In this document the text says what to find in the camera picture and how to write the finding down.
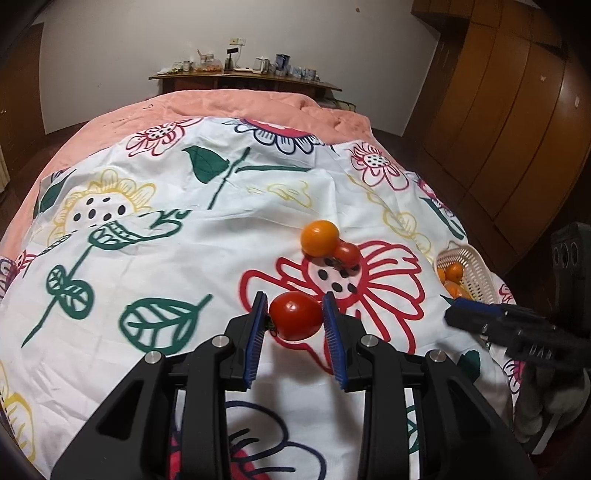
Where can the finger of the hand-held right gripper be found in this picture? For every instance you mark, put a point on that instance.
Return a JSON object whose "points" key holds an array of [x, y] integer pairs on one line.
{"points": [[498, 310], [485, 325]]}

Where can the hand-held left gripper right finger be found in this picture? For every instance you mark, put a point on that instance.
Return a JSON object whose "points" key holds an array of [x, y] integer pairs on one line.
{"points": [[333, 344]]}

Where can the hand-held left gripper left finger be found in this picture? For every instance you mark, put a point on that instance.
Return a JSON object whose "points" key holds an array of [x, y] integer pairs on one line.
{"points": [[256, 339]]}

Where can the white woven plastic basket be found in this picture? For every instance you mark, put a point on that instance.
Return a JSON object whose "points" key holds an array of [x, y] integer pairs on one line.
{"points": [[480, 272]]}

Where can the large red tomato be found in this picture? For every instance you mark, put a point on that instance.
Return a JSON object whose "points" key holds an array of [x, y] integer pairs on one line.
{"points": [[295, 316]]}

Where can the small red tomato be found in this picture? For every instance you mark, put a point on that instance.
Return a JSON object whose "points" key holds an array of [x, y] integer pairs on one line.
{"points": [[347, 254]]}

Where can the white floral printed bedsheet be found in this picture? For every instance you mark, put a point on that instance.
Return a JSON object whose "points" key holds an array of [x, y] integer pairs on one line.
{"points": [[184, 254]]}

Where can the wooden wardrobe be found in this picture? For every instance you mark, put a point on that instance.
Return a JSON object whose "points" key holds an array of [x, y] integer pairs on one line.
{"points": [[508, 115]]}

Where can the pink quilt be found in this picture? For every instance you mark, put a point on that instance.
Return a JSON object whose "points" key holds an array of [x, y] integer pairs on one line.
{"points": [[207, 104]]}

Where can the wooden side desk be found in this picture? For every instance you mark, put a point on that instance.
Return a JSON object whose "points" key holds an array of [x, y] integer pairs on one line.
{"points": [[240, 82]]}

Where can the row of small cups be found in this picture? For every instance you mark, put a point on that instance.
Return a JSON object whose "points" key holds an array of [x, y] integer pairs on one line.
{"points": [[305, 73]]}

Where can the glass pitcher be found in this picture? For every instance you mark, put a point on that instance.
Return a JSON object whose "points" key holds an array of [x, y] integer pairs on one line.
{"points": [[261, 65]]}

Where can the blue box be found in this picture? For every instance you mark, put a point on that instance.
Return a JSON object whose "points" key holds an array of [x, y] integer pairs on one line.
{"points": [[282, 63]]}

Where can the clear container with orange contents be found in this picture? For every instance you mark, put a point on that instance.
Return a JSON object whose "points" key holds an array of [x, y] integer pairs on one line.
{"points": [[207, 63]]}

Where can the small black stand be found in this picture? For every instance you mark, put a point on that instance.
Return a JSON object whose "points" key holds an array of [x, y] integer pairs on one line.
{"points": [[230, 60]]}

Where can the group of small jars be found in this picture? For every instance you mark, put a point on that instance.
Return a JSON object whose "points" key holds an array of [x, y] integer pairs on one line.
{"points": [[178, 68]]}

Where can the wooden door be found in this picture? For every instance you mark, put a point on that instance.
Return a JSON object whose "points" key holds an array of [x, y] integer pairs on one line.
{"points": [[21, 106]]}

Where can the white wall socket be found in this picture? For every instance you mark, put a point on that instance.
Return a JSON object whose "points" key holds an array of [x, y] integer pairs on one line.
{"points": [[238, 42]]}

